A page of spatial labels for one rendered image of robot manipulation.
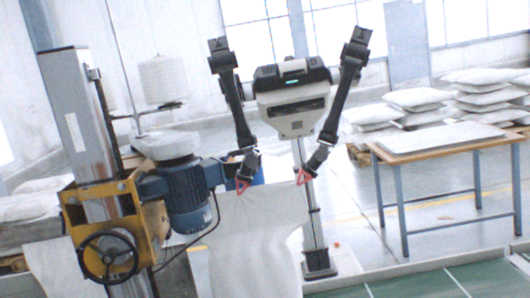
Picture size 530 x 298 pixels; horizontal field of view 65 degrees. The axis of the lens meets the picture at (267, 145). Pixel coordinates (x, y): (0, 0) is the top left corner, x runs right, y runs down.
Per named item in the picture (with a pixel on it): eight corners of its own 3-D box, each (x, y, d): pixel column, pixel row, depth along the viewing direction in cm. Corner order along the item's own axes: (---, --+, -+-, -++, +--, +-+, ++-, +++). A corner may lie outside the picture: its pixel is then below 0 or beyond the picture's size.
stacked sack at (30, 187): (83, 180, 491) (80, 169, 488) (68, 193, 449) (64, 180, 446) (27, 191, 491) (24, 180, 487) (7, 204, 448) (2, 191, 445)
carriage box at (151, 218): (173, 225, 168) (155, 151, 160) (157, 268, 135) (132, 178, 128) (113, 236, 167) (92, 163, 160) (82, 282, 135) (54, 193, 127)
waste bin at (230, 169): (272, 201, 453) (261, 144, 438) (275, 220, 403) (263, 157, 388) (229, 209, 452) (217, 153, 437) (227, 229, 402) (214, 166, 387)
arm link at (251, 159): (255, 132, 178) (236, 138, 177) (256, 137, 166) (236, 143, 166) (262, 158, 180) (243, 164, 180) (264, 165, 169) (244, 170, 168)
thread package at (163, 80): (194, 96, 159) (184, 51, 155) (188, 101, 143) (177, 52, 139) (152, 104, 159) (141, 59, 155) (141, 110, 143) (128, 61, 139)
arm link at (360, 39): (379, 24, 153) (353, 17, 154) (367, 59, 152) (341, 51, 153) (365, 57, 197) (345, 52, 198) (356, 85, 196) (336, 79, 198)
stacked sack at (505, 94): (506, 94, 529) (505, 84, 526) (529, 98, 488) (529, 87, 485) (457, 104, 525) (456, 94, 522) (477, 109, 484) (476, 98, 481)
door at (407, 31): (431, 86, 987) (424, -6, 937) (434, 86, 977) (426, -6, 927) (390, 94, 985) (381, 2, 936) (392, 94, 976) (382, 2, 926)
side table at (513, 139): (481, 204, 358) (476, 121, 341) (529, 236, 298) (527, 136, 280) (374, 225, 357) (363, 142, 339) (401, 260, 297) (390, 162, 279)
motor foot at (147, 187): (174, 188, 146) (169, 165, 144) (169, 200, 135) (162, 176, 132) (148, 193, 146) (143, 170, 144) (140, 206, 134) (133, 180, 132)
